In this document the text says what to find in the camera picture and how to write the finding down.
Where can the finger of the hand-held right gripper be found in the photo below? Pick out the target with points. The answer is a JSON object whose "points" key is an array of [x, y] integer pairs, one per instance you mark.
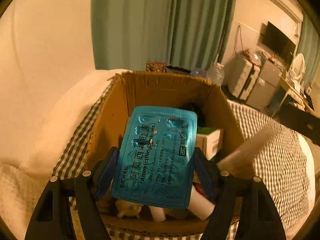
{"points": [[300, 123]]}

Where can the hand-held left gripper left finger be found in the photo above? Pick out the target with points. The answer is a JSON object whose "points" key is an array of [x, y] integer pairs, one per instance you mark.
{"points": [[105, 180]]}

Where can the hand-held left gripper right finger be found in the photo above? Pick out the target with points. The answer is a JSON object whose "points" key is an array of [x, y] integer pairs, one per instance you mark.
{"points": [[202, 175]]}

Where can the green white medicine box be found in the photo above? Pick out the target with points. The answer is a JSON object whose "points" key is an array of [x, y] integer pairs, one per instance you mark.
{"points": [[212, 142]]}

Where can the white plush toy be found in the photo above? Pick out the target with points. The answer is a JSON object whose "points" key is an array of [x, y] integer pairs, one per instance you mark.
{"points": [[127, 207]]}

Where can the pale blurred stick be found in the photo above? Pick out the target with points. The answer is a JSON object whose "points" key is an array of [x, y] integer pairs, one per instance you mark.
{"points": [[247, 150]]}

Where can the blue blister pack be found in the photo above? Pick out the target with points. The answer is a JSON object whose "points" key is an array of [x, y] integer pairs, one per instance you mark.
{"points": [[155, 155]]}

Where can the brown cardboard box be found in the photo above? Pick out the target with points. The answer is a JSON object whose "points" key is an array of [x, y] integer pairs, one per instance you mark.
{"points": [[150, 90]]}

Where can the white dressing table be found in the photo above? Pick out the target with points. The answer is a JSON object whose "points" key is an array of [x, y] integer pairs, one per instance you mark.
{"points": [[285, 85]]}

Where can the silver mini fridge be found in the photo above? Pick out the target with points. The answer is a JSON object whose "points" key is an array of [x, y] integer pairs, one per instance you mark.
{"points": [[267, 80]]}

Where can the oval white mirror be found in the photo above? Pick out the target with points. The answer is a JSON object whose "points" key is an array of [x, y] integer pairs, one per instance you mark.
{"points": [[298, 65]]}

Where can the small white tube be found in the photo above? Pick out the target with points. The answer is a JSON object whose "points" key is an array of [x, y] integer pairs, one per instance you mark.
{"points": [[157, 213]]}

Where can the white suitcase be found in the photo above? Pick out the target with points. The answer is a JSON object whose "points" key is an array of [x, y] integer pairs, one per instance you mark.
{"points": [[241, 77]]}

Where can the cream pillow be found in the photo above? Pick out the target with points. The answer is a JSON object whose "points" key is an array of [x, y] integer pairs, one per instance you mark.
{"points": [[62, 117]]}

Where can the clear plastic bag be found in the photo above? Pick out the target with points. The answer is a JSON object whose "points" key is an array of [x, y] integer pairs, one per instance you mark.
{"points": [[258, 58]]}

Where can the narrow green curtain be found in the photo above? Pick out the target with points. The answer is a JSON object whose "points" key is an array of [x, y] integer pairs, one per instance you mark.
{"points": [[310, 45]]}

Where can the black television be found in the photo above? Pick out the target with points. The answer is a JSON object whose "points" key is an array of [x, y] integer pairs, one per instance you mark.
{"points": [[277, 40]]}

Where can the large clear water jug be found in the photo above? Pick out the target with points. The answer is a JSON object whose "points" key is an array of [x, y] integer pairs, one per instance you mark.
{"points": [[216, 75]]}

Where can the pack of water bottles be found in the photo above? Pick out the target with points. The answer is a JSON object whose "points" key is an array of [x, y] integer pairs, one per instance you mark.
{"points": [[198, 73]]}

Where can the black bag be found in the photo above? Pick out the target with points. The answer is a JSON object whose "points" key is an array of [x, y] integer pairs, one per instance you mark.
{"points": [[177, 69]]}

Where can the brown patterned bag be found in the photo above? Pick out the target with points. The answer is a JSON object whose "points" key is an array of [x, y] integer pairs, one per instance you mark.
{"points": [[155, 66]]}

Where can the wide green curtain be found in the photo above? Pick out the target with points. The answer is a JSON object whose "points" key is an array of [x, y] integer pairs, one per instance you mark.
{"points": [[150, 17]]}

